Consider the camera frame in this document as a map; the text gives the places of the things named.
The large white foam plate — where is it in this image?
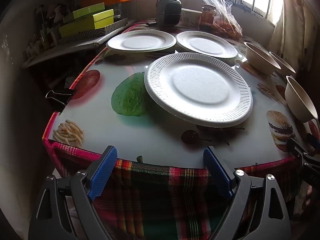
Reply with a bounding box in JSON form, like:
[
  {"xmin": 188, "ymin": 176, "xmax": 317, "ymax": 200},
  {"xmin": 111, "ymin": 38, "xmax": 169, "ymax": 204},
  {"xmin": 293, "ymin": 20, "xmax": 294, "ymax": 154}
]
[{"xmin": 144, "ymin": 52, "xmax": 253, "ymax": 128}]

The grey striped box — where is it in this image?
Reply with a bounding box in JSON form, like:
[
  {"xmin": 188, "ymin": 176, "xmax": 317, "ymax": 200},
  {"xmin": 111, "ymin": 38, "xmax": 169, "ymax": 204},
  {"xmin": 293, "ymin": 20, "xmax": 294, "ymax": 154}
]
[{"xmin": 59, "ymin": 18, "xmax": 128, "ymax": 46}]

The red label sauce jar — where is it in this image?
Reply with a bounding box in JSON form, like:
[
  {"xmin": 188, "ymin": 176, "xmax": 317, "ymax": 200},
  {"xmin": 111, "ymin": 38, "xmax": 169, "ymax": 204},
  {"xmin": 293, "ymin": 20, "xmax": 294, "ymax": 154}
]
[{"xmin": 199, "ymin": 4, "xmax": 217, "ymax": 29}]

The patterned beige curtain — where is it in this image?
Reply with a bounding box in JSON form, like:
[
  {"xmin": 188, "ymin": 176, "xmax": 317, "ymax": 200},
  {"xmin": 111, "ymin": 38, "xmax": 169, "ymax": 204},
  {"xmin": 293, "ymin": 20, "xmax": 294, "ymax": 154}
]
[{"xmin": 269, "ymin": 0, "xmax": 320, "ymax": 85}]

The white side shelf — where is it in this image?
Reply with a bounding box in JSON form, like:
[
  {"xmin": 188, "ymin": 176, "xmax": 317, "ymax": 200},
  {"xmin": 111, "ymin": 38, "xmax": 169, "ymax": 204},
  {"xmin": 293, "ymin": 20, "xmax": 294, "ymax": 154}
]
[{"xmin": 21, "ymin": 22, "xmax": 137, "ymax": 68}]

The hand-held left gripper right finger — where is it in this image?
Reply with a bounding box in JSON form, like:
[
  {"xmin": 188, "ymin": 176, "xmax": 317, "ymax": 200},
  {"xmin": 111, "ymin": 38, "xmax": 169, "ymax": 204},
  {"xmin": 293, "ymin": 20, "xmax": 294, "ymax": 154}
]
[{"xmin": 203, "ymin": 146, "xmax": 292, "ymax": 240}]

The clear plastic bag of oranges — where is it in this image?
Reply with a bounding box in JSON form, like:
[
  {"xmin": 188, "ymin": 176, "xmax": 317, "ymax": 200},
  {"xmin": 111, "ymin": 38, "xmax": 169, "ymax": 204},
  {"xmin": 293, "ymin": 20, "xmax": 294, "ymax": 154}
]
[{"xmin": 192, "ymin": 0, "xmax": 243, "ymax": 39}]

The black binder clip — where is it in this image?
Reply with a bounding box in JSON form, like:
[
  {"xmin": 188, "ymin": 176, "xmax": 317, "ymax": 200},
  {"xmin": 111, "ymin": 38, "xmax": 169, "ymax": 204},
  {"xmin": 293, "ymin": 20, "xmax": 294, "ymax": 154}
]
[{"xmin": 45, "ymin": 89, "xmax": 77, "ymax": 106}]

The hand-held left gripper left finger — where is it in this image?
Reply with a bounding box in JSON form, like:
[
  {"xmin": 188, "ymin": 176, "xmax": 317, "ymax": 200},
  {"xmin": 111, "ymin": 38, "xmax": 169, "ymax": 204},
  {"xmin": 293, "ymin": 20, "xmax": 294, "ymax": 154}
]
[{"xmin": 28, "ymin": 145, "xmax": 118, "ymax": 240}]

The grey portable fan heater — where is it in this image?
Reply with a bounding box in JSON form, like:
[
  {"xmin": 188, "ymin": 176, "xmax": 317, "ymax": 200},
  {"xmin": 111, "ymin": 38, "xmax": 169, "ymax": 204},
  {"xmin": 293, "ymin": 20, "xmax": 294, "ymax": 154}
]
[{"xmin": 156, "ymin": 0, "xmax": 182, "ymax": 27}]

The group of small bottles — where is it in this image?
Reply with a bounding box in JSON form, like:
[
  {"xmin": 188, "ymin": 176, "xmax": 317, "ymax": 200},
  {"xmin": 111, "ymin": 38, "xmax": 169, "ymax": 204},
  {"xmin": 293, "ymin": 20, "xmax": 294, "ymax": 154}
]
[{"xmin": 34, "ymin": 5, "xmax": 60, "ymax": 54}]

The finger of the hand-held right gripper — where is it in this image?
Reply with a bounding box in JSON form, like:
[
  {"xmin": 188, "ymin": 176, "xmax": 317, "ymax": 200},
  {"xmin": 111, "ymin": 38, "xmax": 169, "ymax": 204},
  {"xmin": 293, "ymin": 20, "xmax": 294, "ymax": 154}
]
[
  {"xmin": 286, "ymin": 139, "xmax": 320, "ymax": 168},
  {"xmin": 306, "ymin": 132, "xmax": 320, "ymax": 153}
]

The large yellow-green box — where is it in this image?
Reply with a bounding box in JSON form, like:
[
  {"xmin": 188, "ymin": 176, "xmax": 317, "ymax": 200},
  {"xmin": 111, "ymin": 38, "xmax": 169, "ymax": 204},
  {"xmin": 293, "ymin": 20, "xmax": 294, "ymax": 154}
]
[{"xmin": 59, "ymin": 9, "xmax": 115, "ymax": 37}]

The slim green box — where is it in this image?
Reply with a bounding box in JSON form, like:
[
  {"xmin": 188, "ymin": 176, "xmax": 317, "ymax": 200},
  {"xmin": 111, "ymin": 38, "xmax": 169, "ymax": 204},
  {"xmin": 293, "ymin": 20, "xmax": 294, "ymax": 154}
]
[{"xmin": 63, "ymin": 2, "xmax": 105, "ymax": 23}]

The beige paper bowl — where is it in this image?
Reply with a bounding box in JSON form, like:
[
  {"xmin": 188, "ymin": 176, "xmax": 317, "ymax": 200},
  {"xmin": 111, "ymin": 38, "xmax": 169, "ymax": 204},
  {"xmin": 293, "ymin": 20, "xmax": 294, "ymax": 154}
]
[
  {"xmin": 269, "ymin": 51, "xmax": 297, "ymax": 74},
  {"xmin": 284, "ymin": 76, "xmax": 318, "ymax": 123},
  {"xmin": 244, "ymin": 42, "xmax": 281, "ymax": 75}
]

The white round tub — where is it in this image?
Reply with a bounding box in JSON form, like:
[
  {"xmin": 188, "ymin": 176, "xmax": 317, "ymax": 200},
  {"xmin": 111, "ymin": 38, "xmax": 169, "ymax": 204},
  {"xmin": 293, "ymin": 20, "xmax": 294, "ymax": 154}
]
[{"xmin": 180, "ymin": 8, "xmax": 202, "ymax": 27}]

